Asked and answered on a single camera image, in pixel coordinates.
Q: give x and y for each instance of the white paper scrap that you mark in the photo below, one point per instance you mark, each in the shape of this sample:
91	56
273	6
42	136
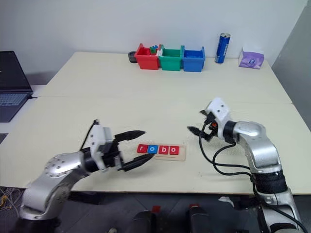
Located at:
224	199

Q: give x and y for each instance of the blue drink can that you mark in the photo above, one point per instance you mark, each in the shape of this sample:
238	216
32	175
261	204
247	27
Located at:
222	49

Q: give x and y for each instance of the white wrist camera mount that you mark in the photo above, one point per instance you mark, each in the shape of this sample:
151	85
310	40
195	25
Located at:
99	138
219	110

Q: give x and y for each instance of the blue plastic bin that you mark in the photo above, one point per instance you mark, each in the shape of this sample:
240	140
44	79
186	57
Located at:
193	63

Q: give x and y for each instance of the purple tissue pack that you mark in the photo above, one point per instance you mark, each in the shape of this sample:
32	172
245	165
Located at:
251	60

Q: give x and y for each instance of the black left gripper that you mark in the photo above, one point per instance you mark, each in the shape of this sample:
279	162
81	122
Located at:
113	155

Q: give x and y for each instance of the red o tile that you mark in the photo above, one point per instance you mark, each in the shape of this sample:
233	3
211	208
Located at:
173	150

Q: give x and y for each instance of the wooden letter tray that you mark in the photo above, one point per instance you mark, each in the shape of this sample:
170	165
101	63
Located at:
182	153

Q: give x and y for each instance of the dark rounded shape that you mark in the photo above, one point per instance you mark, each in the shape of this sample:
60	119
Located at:
143	222
197	219

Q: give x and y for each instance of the red b tile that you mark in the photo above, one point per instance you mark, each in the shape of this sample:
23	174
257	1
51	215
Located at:
164	149

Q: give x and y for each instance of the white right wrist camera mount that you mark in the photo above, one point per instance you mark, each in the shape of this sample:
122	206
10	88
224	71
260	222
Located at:
219	110

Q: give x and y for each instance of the blue o tile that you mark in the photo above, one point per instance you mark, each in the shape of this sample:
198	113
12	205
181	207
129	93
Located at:
152	149

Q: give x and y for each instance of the green plastic bin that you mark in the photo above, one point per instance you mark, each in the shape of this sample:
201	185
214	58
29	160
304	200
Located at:
171	63

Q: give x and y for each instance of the red plastic bin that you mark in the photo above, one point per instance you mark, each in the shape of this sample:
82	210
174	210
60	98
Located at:
147	61

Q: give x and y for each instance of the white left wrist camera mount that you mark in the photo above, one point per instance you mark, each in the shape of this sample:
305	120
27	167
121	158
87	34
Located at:
99	138

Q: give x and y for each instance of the red r tile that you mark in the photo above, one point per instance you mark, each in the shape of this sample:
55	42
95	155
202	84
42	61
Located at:
141	148

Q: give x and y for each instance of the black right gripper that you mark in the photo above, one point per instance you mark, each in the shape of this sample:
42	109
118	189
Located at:
209	128

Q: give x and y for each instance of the colourful toy bricks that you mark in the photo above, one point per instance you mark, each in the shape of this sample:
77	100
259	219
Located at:
154	49

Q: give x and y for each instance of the dark grey laptop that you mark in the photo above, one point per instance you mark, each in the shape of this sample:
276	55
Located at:
11	83

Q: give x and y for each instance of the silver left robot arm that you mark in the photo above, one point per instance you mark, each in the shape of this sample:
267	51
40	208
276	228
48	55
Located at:
53	177

